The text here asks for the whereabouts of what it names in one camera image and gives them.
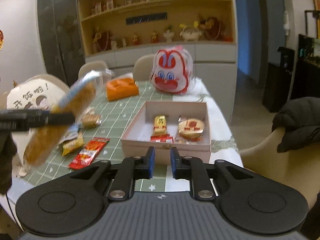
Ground white dining chair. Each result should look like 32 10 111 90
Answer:
133 54 157 80
78 60 109 79

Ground wooden display shelf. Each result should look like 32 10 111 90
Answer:
76 0 237 63

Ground green checked tablecloth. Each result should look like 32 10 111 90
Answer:
19 79 238 193

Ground pink cardboard box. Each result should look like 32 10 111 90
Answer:
121 101 212 165

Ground dark glass cabinet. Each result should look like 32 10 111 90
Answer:
37 0 85 80

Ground white deer figure yellow antlers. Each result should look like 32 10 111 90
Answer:
179 22 202 42

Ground white red rabbit-face bag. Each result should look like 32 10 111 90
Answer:
150 46 194 94

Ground black strip on shelf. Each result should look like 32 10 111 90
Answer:
126 12 167 25

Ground orange tissue pouch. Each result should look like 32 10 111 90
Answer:
105 77 139 102

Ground large red basket ornament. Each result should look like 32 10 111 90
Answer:
199 15 224 40

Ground glass fish tank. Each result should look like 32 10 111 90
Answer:
297 10 320 98

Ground white vase ornament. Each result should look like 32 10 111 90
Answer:
164 25 175 42

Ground clear wrapped cake packet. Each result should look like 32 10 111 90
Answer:
81 113 102 128

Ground long bread packet blue edge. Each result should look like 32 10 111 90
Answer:
24 70 98 167

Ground red spicy strip packet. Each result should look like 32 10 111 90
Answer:
68 137 110 171

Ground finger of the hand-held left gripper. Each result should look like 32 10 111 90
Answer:
27 110 76 131

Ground beige armchair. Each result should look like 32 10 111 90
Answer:
239 126 320 208

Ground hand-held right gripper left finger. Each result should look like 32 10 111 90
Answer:
71 146 156 202

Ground yellow snack packet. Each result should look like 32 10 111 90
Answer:
61 132 84 156
153 115 168 134

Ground black water dispenser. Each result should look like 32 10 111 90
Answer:
262 46 295 113

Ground black jacket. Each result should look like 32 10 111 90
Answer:
272 97 320 153

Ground gold red basket ornament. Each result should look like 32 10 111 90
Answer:
92 27 110 52

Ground round cake packet red print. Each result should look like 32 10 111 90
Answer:
175 116 206 143

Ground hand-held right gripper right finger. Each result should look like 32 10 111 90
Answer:
170 147 253 202

